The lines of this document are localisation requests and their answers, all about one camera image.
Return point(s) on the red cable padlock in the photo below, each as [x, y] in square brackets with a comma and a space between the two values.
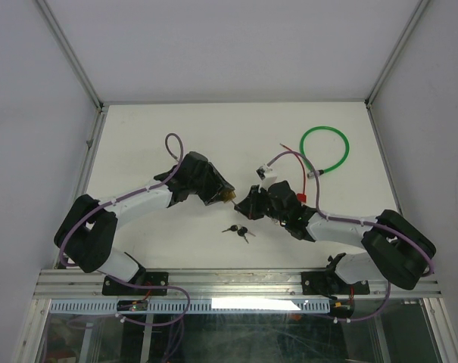
[302, 195]

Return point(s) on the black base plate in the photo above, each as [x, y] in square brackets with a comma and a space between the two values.
[319, 283]
[138, 285]

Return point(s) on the black head key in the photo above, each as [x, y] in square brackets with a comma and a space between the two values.
[243, 232]
[231, 228]

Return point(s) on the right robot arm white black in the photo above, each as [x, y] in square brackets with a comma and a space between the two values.
[392, 248]

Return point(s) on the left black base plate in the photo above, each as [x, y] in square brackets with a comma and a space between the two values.
[138, 285]

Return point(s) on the brass padlock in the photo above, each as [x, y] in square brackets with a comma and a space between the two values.
[227, 196]

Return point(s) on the black head key right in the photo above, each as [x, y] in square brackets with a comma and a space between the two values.
[243, 232]

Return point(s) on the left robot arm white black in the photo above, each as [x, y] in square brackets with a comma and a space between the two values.
[86, 235]

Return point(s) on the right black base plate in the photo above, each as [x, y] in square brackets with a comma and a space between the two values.
[319, 283]

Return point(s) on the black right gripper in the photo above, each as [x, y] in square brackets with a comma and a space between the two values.
[247, 206]

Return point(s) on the aluminium mounting rail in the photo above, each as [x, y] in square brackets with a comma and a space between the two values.
[73, 283]

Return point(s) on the black head key left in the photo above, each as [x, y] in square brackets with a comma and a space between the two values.
[231, 228]

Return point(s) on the white perforated cable duct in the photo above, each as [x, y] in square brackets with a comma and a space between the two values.
[224, 305]

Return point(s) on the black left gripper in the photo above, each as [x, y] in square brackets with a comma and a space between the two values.
[217, 184]

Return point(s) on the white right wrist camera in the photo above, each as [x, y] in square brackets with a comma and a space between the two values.
[267, 176]

